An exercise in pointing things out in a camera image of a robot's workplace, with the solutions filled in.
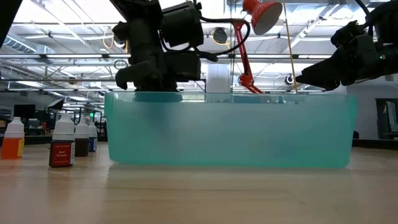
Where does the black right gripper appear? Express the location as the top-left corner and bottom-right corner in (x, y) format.
(295, 21), (381, 91)

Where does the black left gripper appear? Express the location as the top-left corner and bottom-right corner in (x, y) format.
(115, 52), (202, 92)

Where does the blue label food coloring bottle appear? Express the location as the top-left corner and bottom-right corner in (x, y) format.
(88, 121), (98, 152)

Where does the dark food coloring bottle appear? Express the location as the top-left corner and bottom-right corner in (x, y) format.
(74, 119), (90, 157)

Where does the red label food coloring bottle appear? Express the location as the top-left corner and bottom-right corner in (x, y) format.
(49, 113), (76, 169)

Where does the orange food coloring bottle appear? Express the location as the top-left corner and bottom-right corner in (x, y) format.
(0, 116), (25, 161)

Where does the white building column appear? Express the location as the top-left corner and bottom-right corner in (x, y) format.
(206, 63), (231, 93)

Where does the dark glass door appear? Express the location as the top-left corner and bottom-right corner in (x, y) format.
(375, 98), (398, 140)

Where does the red desk lamp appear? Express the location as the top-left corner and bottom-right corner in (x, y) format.
(231, 0), (284, 94)

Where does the teal translucent plastic bin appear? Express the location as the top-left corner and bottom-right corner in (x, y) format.
(104, 91), (358, 169)

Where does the black tilted screen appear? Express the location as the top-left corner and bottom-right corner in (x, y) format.
(46, 98), (65, 111)

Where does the black monitor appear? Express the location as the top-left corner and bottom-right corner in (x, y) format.
(13, 104), (37, 119)

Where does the black coiled ceiling cable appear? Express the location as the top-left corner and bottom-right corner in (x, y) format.
(113, 59), (129, 71)

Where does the yellow hanging cable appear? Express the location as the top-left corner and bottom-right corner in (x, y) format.
(282, 0), (299, 93)

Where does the black ceiling cable reel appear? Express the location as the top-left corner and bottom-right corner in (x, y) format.
(211, 27), (229, 45)

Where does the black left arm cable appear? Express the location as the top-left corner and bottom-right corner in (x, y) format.
(160, 15), (251, 63)

